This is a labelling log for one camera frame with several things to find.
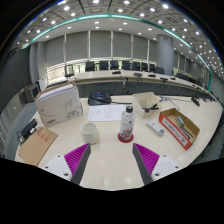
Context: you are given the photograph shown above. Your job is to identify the group of ceiling lights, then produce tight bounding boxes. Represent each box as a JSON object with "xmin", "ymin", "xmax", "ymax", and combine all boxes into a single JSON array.
[{"xmin": 16, "ymin": 0, "xmax": 224, "ymax": 78}]

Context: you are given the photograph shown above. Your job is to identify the white cup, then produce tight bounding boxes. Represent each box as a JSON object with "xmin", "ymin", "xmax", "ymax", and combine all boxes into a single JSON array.
[{"xmin": 80, "ymin": 122, "xmax": 100, "ymax": 145}]

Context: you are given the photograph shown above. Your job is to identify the clear black-capped drink bottle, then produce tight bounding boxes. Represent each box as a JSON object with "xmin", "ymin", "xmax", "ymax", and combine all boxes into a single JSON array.
[{"xmin": 118, "ymin": 105, "xmax": 137, "ymax": 142}]

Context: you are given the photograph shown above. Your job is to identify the red-sided open cardboard box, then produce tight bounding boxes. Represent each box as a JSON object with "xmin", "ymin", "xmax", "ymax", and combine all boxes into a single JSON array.
[{"xmin": 158, "ymin": 107, "xmax": 201, "ymax": 151}]

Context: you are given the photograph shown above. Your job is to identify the black flat device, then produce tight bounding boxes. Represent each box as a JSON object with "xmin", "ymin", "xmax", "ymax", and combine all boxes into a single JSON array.
[{"xmin": 19, "ymin": 118, "xmax": 39, "ymax": 140}]

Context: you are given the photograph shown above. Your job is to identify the black desk phone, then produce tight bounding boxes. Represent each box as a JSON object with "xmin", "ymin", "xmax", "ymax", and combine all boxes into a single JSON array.
[{"xmin": 87, "ymin": 90, "xmax": 113, "ymax": 106}]

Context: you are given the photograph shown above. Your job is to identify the brown kraft envelope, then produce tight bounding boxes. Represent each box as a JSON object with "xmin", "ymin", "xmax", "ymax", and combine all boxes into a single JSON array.
[{"xmin": 18, "ymin": 126, "xmax": 59, "ymax": 167}]

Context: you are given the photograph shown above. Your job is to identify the white paper sheet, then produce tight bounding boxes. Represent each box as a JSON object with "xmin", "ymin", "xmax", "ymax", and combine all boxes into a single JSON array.
[{"xmin": 86, "ymin": 104, "xmax": 127, "ymax": 123}]

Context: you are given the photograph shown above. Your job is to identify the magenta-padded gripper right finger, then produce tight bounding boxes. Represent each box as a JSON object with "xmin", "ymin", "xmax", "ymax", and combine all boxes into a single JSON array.
[{"xmin": 131, "ymin": 142, "xmax": 184, "ymax": 186}]

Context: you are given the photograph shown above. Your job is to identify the white remote control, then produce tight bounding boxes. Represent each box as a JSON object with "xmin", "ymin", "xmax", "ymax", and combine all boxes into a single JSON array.
[{"xmin": 145, "ymin": 119, "xmax": 166, "ymax": 137}]

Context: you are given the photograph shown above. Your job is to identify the teal small tool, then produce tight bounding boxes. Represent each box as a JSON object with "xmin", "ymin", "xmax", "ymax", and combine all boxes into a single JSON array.
[{"xmin": 175, "ymin": 115, "xmax": 185, "ymax": 128}]

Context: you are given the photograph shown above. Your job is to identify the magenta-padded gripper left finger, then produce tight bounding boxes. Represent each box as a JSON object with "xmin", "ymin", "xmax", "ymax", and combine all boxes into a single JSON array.
[{"xmin": 41, "ymin": 142, "xmax": 92, "ymax": 186}]

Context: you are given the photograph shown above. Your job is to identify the white printed paper box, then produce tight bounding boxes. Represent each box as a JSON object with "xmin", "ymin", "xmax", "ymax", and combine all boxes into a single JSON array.
[{"xmin": 34, "ymin": 82, "xmax": 84, "ymax": 129}]

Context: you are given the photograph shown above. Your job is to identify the black table microphone base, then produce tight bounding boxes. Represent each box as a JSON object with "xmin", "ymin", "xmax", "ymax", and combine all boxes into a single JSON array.
[{"xmin": 190, "ymin": 95, "xmax": 201, "ymax": 107}]

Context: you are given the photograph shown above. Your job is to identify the black pens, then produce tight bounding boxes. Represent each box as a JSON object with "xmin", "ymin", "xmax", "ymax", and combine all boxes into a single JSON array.
[{"xmin": 178, "ymin": 125, "xmax": 194, "ymax": 140}]

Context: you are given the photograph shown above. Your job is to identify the flat round red coaster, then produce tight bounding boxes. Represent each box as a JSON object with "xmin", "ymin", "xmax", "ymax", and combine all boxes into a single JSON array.
[{"xmin": 117, "ymin": 132, "xmax": 135, "ymax": 144}]

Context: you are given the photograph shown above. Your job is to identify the grey box monitor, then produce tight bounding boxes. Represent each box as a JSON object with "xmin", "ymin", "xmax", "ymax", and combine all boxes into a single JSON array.
[{"xmin": 19, "ymin": 84, "xmax": 41, "ymax": 104}]

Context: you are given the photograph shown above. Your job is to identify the row of black office chairs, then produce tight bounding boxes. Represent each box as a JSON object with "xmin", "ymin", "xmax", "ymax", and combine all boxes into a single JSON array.
[{"xmin": 84, "ymin": 60, "xmax": 166, "ymax": 75}]

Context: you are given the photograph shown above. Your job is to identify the beige open organizer box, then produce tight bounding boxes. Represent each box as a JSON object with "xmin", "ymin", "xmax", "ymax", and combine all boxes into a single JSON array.
[{"xmin": 132, "ymin": 91, "xmax": 163, "ymax": 119}]

